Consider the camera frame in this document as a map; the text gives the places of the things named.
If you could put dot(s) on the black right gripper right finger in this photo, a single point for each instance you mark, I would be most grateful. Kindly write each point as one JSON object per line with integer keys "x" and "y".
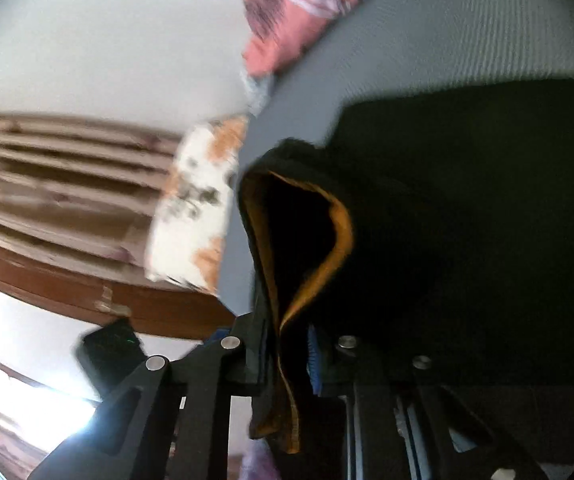
{"x": 391, "y": 424}

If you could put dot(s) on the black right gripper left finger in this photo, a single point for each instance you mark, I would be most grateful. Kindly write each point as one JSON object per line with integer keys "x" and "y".
{"x": 168, "y": 420}

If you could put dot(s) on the black pants orange trim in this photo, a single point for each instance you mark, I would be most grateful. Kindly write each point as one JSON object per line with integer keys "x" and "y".
{"x": 492, "y": 169}

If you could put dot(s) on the white orange floral pillow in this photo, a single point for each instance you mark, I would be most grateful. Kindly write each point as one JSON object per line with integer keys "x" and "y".
{"x": 187, "y": 234}

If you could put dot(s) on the brown striped curtain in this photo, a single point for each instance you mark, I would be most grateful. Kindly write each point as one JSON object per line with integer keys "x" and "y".
{"x": 80, "y": 194}

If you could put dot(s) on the white crumpled cloth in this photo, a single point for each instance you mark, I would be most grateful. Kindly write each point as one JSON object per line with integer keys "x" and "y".
{"x": 258, "y": 91}

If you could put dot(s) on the grey textured mattress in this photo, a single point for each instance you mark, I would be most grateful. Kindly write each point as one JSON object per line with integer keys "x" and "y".
{"x": 395, "y": 48}

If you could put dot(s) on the pink patterned folded blanket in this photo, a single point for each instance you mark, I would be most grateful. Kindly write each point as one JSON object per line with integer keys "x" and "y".
{"x": 281, "y": 30}

